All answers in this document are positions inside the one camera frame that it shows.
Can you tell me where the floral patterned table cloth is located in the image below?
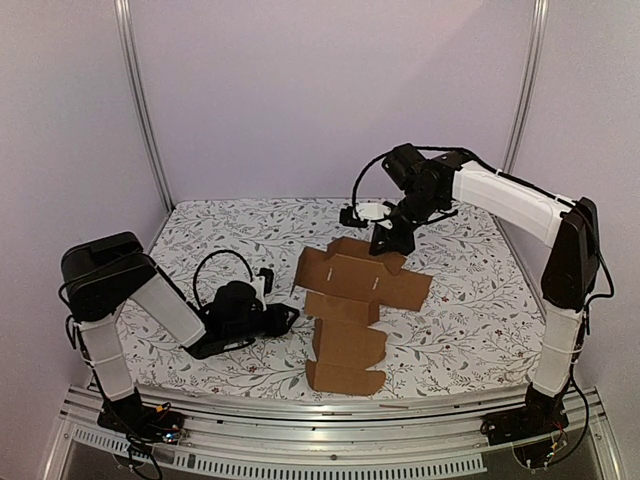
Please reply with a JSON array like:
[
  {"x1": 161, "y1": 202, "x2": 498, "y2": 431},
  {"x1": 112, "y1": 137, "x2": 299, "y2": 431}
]
[{"x1": 116, "y1": 199, "x2": 544, "y2": 402}]

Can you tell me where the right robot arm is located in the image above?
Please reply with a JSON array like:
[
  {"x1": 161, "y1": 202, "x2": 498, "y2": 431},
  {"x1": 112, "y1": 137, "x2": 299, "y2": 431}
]
[{"x1": 356, "y1": 143, "x2": 602, "y2": 397}]

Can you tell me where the aluminium frame post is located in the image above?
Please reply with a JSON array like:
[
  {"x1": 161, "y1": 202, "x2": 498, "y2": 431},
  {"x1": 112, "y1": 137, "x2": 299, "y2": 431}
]
[
  {"x1": 114, "y1": 0, "x2": 175, "y2": 214},
  {"x1": 499, "y1": 0, "x2": 550, "y2": 174}
]

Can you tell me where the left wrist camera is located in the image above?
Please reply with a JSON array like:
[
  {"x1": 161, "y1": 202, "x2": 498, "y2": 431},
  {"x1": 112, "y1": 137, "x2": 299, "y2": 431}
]
[{"x1": 251, "y1": 267, "x2": 274, "y2": 310}]

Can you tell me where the brown cardboard box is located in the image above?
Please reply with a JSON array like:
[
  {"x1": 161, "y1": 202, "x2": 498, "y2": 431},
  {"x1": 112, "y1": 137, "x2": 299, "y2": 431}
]
[{"x1": 294, "y1": 237, "x2": 432, "y2": 396}]

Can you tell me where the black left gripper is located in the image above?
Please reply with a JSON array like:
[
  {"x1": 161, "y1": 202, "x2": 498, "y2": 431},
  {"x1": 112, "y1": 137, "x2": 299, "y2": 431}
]
[{"x1": 224, "y1": 303, "x2": 299, "y2": 347}]

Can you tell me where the aluminium frame post left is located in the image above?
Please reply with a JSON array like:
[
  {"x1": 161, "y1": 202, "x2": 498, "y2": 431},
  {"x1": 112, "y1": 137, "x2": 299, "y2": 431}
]
[{"x1": 114, "y1": 0, "x2": 175, "y2": 214}]

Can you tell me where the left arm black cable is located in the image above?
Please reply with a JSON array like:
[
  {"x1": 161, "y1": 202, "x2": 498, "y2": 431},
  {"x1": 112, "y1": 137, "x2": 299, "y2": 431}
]
[{"x1": 192, "y1": 249, "x2": 256, "y2": 314}]

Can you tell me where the aluminium frame post right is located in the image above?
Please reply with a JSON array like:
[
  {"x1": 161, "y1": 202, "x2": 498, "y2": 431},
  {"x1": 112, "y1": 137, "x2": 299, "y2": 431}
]
[{"x1": 499, "y1": 0, "x2": 550, "y2": 174}]

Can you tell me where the aluminium front rail base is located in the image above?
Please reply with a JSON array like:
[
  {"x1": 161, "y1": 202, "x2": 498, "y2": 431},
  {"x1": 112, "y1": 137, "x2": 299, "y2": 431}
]
[{"x1": 43, "y1": 386, "x2": 631, "y2": 479}]

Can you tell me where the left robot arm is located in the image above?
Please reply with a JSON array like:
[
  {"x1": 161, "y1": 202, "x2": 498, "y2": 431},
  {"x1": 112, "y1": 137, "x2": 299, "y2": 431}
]
[{"x1": 58, "y1": 231, "x2": 300, "y2": 434}]

